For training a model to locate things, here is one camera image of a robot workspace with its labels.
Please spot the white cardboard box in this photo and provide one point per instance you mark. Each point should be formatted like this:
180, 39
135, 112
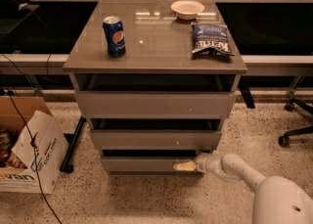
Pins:
38, 146

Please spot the grey drawer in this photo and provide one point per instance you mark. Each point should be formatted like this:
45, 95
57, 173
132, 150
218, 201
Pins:
153, 105
138, 165
155, 139

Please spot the grey drawer cabinet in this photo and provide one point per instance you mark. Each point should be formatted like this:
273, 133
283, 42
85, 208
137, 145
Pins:
158, 58

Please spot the black table leg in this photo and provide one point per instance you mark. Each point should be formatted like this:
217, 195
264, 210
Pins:
72, 139

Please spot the black office chair base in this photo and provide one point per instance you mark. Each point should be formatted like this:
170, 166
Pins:
296, 129

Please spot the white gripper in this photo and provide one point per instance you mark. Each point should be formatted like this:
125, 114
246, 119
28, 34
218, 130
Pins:
202, 162

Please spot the blue Kettle chips bag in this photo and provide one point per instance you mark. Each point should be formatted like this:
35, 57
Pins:
210, 39

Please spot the white bowl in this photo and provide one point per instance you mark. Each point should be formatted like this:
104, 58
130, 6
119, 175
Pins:
187, 9

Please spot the grey bottom drawer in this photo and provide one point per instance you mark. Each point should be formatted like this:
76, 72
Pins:
138, 165

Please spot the blue Pepsi can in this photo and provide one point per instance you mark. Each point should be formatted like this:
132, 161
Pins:
113, 29

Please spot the grey middle drawer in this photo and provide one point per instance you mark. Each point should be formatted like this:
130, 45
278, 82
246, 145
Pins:
155, 139

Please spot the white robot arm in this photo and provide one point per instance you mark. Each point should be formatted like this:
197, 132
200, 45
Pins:
277, 200

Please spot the grey top drawer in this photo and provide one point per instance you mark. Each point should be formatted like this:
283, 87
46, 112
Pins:
153, 105

